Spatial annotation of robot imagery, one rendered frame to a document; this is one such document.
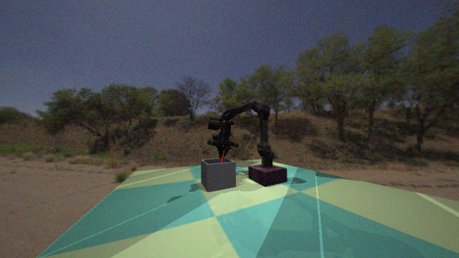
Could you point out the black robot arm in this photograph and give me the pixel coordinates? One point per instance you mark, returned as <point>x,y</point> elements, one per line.
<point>263,112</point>

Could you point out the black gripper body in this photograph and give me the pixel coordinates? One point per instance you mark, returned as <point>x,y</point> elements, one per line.
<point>223,140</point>

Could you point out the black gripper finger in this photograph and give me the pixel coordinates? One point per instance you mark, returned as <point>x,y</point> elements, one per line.
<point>220,150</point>
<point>226,149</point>

